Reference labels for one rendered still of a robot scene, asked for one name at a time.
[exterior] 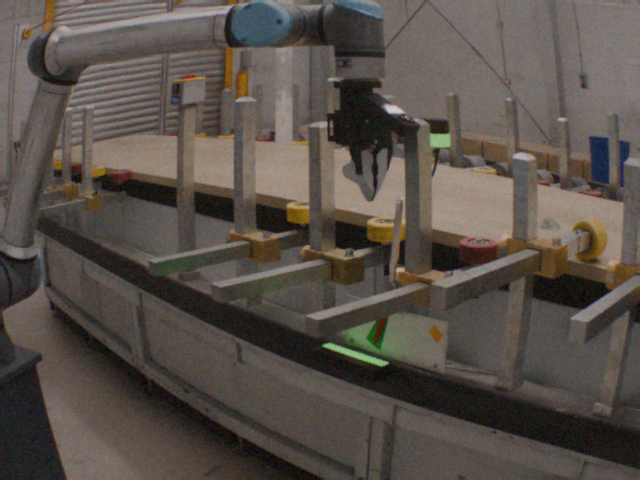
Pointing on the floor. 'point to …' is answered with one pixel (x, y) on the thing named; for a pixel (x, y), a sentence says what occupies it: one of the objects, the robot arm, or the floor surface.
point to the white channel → (284, 92)
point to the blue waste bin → (599, 155)
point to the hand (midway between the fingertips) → (373, 194)
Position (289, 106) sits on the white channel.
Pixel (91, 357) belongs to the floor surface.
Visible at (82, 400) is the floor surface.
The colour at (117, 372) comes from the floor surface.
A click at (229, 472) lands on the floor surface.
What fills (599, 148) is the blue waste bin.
